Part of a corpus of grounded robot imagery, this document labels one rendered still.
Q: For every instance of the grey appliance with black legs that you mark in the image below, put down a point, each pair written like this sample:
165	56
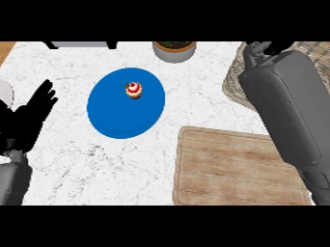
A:
81	44

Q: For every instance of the grey plant pot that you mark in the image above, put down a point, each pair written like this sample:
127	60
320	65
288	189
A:
174	51

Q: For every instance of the blue round plate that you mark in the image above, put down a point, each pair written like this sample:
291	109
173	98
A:
125	103

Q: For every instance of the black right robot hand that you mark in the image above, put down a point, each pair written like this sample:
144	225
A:
274	46

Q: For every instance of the wooden cutting board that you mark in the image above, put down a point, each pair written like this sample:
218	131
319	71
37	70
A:
234	167

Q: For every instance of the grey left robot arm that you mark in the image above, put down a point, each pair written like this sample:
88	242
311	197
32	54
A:
4	183

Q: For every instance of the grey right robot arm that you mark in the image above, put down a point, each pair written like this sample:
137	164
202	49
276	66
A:
291	122

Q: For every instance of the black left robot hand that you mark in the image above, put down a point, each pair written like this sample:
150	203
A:
22	119

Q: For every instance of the cupcake with red topping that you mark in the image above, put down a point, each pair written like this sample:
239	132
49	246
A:
133	89

